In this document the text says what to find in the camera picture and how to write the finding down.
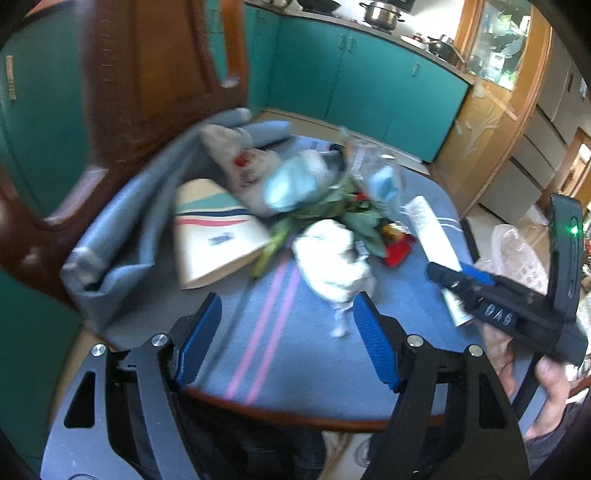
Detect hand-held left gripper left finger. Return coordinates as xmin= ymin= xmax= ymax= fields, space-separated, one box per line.
xmin=41 ymin=293 xmax=223 ymax=480

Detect steel cooking pot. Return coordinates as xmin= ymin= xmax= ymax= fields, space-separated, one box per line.
xmin=359 ymin=0 xmax=407 ymax=30

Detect white basket with plastic liner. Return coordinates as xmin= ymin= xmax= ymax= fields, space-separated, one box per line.
xmin=475 ymin=223 xmax=555 ymax=297

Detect wooden glass-door cabinet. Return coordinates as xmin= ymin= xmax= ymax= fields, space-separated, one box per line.
xmin=431 ymin=0 xmax=555 ymax=217

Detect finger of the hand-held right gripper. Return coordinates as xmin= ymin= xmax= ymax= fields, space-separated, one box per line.
xmin=462 ymin=265 xmax=551 ymax=306
xmin=427 ymin=261 xmax=472 ymax=301

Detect green leafy vegetable scraps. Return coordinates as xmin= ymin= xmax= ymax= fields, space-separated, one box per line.
xmin=252 ymin=178 xmax=393 ymax=278

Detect blue striped blanket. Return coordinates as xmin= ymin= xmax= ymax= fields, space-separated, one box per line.
xmin=60 ymin=108 xmax=481 ymax=422

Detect grey refrigerator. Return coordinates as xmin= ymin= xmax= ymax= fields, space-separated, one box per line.
xmin=478 ymin=37 xmax=591 ymax=223

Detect wooden table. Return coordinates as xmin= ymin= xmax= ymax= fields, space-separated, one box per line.
xmin=185 ymin=387 xmax=448 ymax=433

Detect red snack packet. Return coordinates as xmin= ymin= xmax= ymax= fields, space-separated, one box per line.
xmin=383 ymin=234 xmax=415 ymax=269

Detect brown wooden chair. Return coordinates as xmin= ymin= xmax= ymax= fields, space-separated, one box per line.
xmin=0 ymin=0 xmax=253 ymax=333

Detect metal frying pan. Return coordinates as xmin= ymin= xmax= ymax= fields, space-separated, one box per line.
xmin=425 ymin=34 xmax=467 ymax=65

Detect person's right hand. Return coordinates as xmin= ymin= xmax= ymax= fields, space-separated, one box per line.
xmin=496 ymin=342 xmax=583 ymax=440

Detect person's right forearm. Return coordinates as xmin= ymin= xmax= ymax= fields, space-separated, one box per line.
xmin=522 ymin=406 xmax=591 ymax=480

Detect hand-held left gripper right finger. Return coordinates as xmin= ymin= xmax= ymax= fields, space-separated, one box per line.
xmin=353 ymin=293 xmax=532 ymax=480

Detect striped beige paper bag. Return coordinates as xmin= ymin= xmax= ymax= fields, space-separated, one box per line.
xmin=173 ymin=178 xmax=271 ymax=291

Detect white tube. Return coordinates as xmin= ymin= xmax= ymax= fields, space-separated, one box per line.
xmin=405 ymin=195 xmax=477 ymax=328

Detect white tissue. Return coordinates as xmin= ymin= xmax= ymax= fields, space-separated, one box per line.
xmin=292 ymin=219 xmax=376 ymax=339

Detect teal base cabinet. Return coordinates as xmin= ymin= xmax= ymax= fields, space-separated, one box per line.
xmin=265 ymin=9 xmax=476 ymax=165

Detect clear plastic bag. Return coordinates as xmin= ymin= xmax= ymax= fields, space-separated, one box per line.
xmin=341 ymin=127 xmax=408 ymax=214
xmin=263 ymin=150 xmax=348 ymax=216

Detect black wok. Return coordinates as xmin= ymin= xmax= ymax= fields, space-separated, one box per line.
xmin=298 ymin=0 xmax=342 ymax=14

